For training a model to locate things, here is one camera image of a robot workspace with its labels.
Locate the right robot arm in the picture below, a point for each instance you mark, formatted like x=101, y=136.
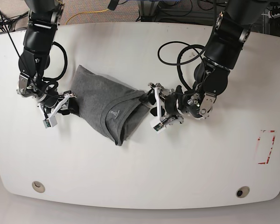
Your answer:
x=43, y=20

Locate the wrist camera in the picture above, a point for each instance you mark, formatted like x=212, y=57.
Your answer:
x=157, y=126
x=50, y=122

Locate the left table grommet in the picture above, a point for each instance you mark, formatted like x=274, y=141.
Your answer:
x=38, y=187

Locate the right table grommet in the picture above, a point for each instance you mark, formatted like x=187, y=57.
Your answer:
x=242, y=192

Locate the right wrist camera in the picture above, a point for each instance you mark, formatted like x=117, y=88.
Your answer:
x=50, y=122

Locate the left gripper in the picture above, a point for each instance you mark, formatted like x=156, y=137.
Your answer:
x=182, y=107

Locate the red tape rectangle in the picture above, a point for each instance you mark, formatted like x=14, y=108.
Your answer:
x=264, y=147

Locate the table grommet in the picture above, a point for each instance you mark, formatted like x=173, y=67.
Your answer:
x=38, y=187
x=242, y=192

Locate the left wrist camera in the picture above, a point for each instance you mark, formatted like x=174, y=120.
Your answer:
x=157, y=126

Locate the grey T-shirt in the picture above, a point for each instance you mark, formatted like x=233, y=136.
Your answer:
x=111, y=108

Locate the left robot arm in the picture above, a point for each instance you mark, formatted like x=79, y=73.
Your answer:
x=204, y=70

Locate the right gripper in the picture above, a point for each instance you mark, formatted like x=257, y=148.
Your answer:
x=49, y=101

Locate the white power strip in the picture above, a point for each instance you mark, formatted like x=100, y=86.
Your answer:
x=274, y=12

